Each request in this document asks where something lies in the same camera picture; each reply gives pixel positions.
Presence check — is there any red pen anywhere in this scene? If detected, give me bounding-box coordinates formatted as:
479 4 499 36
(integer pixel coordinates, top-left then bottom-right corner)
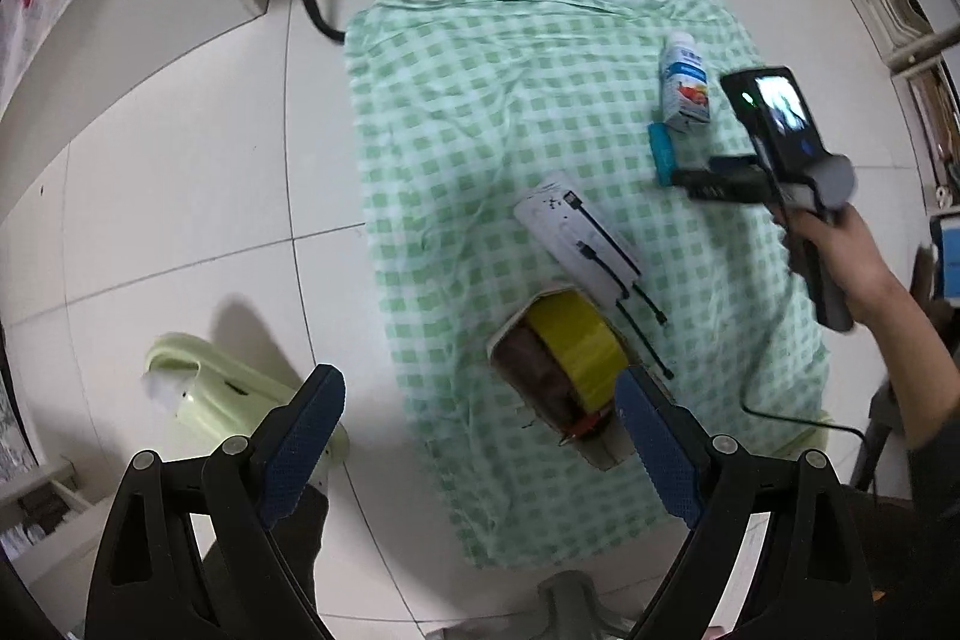
560 413 604 445

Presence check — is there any person right forearm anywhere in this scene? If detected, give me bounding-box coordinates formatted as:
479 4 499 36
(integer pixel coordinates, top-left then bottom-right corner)
849 276 960 507

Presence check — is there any left green slipper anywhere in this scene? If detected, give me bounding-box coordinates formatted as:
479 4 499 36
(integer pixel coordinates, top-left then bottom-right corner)
141 331 353 462

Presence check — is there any white power bank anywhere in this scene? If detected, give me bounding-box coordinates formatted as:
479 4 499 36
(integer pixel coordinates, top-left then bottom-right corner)
514 172 644 308

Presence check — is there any person left leg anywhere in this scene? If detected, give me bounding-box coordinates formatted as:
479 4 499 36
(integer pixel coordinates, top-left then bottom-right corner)
202 487 332 640

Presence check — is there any green checkered cloth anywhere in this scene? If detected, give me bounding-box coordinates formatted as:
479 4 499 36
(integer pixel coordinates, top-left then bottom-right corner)
345 0 830 569

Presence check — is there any person right hand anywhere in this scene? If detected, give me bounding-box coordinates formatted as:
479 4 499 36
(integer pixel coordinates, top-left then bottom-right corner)
771 205 901 325

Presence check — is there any blue key fob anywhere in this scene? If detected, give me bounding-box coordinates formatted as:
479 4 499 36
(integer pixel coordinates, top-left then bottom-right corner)
647 122 677 188

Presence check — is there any cardboard box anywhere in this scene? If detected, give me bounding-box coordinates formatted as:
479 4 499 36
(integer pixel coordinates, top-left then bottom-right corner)
487 286 638 471

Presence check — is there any white blue drink bottle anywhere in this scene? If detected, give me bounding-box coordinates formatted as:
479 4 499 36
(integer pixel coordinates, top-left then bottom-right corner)
659 31 711 131

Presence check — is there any black cable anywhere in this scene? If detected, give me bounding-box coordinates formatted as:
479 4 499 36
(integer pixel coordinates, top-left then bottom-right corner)
739 395 869 462

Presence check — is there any yellow packing tape roll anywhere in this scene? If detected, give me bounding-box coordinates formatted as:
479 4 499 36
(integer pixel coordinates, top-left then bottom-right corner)
524 289 628 416

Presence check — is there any pink tissue pack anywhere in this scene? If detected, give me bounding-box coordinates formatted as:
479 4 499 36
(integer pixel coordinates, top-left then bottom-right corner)
491 320 586 432

